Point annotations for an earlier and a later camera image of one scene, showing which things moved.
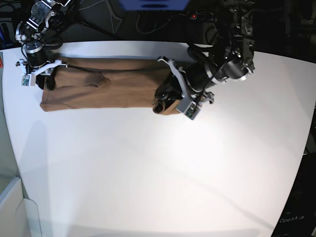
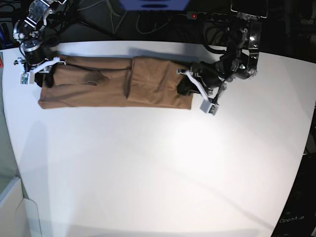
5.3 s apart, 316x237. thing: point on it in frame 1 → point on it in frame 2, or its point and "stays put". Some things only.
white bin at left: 19,216 stays put
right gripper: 173,88 → 208,81
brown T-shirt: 90,83 stays put
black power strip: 198,15 stays put
